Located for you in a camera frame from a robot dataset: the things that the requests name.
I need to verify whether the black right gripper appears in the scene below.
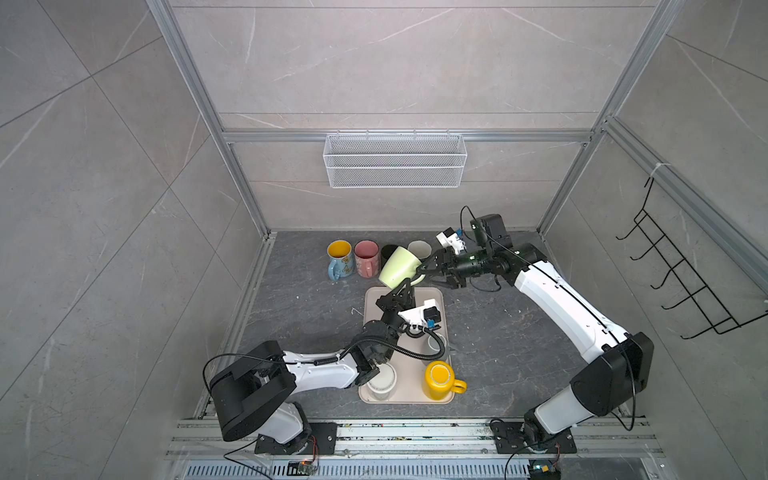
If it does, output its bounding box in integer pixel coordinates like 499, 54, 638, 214
416, 247, 493, 288

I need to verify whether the light green mug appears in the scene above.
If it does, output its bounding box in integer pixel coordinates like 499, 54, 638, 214
378, 247, 425, 289

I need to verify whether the dark green mug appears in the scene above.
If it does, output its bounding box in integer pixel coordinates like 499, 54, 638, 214
407, 240, 432, 261

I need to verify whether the black mug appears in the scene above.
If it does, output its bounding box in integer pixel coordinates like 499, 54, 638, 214
381, 244, 399, 267

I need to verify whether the pink patterned mug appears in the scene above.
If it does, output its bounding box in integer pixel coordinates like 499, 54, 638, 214
354, 240, 380, 279

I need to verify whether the blue mug yellow inside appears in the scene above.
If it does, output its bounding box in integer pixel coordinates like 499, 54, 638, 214
327, 240, 355, 282

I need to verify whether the grey mug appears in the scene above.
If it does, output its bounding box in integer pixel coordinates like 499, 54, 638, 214
425, 333, 452, 363

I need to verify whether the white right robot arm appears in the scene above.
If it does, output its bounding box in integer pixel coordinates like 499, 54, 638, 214
416, 214, 654, 448

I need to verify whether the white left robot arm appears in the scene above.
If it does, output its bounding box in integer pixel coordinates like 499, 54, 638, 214
206, 279, 418, 444

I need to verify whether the white mug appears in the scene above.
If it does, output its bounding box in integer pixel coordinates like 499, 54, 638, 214
366, 363, 397, 401

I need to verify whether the beige tray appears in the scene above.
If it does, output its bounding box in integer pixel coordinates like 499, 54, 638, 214
358, 287, 454, 405

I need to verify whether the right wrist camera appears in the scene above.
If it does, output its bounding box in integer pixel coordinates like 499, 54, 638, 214
436, 228, 467, 255

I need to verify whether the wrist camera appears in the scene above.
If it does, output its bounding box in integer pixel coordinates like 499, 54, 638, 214
398, 299, 442, 329
436, 228, 467, 255

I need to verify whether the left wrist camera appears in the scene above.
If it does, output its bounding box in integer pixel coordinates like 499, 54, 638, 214
398, 299, 442, 329

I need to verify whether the white wire mesh basket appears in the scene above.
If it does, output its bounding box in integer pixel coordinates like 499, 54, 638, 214
323, 133, 468, 189

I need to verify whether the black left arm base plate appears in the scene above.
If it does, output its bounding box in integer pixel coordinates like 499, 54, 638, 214
254, 422, 339, 455

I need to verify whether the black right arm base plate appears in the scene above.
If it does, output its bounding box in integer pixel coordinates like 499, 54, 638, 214
488, 418, 577, 454

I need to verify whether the black wire hook rack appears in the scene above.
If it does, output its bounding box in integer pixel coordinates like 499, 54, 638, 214
615, 178, 767, 340

